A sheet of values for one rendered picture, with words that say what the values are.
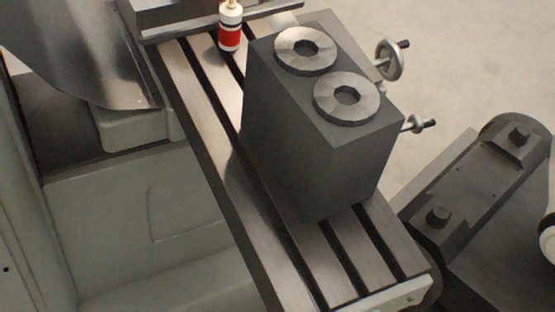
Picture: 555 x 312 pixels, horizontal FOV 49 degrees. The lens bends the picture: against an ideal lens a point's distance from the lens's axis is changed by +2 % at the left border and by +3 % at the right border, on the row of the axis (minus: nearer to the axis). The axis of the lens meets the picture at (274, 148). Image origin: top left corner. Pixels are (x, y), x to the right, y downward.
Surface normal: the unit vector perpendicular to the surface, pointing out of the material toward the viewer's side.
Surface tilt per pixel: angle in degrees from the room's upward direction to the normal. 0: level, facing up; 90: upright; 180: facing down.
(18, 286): 88
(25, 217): 89
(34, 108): 0
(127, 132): 90
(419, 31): 0
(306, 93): 0
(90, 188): 90
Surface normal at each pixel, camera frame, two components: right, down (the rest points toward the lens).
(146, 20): 0.45, 0.73
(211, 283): 0.11, -0.62
